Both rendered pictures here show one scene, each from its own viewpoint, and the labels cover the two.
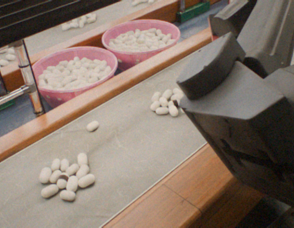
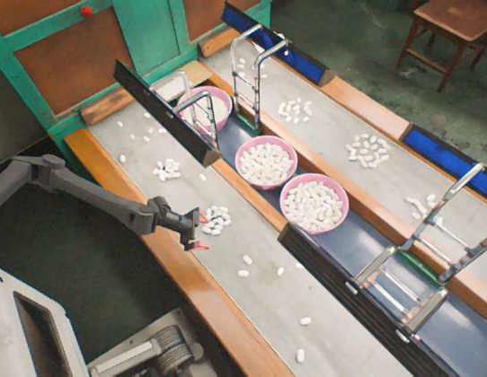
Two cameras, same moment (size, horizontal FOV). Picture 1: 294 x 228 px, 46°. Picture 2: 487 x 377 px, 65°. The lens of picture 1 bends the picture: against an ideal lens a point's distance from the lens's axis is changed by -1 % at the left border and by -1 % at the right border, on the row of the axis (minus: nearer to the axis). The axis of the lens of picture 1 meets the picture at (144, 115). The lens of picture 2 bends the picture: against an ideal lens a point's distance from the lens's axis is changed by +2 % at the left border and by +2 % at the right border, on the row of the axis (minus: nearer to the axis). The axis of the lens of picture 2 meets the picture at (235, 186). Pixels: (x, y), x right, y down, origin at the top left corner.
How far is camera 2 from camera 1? 1.43 m
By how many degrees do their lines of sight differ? 63
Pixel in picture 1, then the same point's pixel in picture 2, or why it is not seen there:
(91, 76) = (261, 173)
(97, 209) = (146, 184)
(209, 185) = not seen: hidden behind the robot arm
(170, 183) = not seen: hidden behind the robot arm
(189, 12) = (408, 259)
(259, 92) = (20, 159)
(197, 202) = not seen: hidden behind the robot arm
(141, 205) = (137, 197)
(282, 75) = (22, 162)
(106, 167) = (171, 186)
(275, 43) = (66, 183)
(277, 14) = (82, 188)
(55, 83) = (255, 153)
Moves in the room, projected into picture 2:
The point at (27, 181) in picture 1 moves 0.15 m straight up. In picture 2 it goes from (171, 155) to (163, 134)
